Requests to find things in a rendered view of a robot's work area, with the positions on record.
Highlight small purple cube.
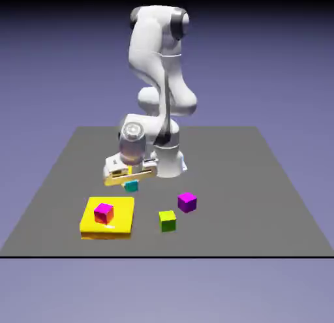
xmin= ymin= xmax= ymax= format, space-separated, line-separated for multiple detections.
xmin=177 ymin=192 xmax=198 ymax=214

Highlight small green cube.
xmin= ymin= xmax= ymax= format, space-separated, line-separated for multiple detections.
xmin=159 ymin=209 xmax=177 ymax=233

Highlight small teal cube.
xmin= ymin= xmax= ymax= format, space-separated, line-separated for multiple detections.
xmin=123 ymin=179 xmax=140 ymax=193

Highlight large yellow box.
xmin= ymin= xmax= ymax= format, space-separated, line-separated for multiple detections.
xmin=79 ymin=196 xmax=136 ymax=241

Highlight small red cube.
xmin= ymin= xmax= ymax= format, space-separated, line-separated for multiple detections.
xmin=93 ymin=202 xmax=115 ymax=225

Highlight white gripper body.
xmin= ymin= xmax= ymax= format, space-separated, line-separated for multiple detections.
xmin=102 ymin=164 xmax=159 ymax=187

